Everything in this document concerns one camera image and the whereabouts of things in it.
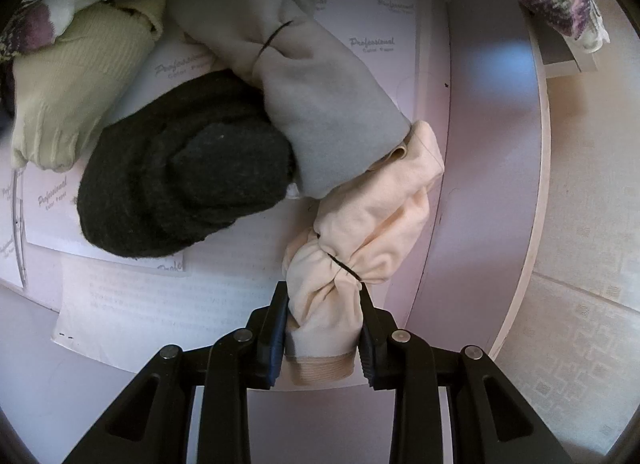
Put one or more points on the printed white paper sheets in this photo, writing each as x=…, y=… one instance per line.
x=370, y=9

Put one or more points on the white sheet with faint text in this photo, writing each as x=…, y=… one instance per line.
x=210, y=294

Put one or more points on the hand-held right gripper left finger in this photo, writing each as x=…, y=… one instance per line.
x=277, y=344

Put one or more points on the floral embroidered pale cloth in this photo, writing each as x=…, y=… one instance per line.
x=565, y=4

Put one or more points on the grey cloth bundle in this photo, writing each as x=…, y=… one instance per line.
x=320, y=94

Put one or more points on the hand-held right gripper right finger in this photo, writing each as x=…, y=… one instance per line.
x=365, y=349

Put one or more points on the black sock roll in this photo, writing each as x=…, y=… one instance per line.
x=175, y=174

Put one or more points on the cream cloth bundle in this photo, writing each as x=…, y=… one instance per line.
x=370, y=229

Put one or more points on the pale green sock roll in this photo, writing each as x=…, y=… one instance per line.
x=70, y=74

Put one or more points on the white curved shelf unit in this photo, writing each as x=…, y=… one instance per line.
x=485, y=144

